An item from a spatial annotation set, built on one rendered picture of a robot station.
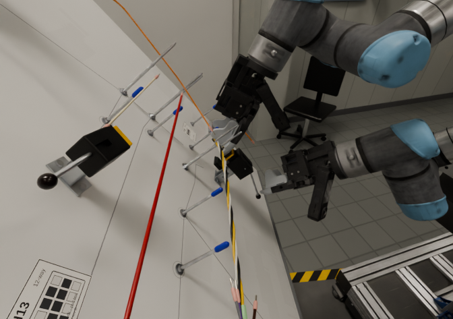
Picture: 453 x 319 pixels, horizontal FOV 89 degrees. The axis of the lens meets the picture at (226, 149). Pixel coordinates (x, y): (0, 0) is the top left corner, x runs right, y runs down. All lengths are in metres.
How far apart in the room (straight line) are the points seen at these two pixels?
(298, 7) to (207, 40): 1.97
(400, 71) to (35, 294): 0.47
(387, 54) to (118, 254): 0.42
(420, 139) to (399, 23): 0.19
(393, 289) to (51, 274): 1.54
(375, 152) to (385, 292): 1.18
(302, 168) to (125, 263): 0.39
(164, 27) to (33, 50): 1.93
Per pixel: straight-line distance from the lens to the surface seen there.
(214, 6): 2.38
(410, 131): 0.51
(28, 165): 0.31
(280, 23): 0.45
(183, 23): 2.33
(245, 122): 0.47
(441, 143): 0.65
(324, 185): 0.54
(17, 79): 0.38
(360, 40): 0.43
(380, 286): 1.61
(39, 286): 0.26
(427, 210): 0.57
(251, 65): 0.46
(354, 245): 1.97
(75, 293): 0.28
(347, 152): 0.51
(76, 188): 0.31
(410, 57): 0.41
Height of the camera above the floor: 1.49
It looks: 35 degrees down
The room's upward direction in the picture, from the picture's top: straight up
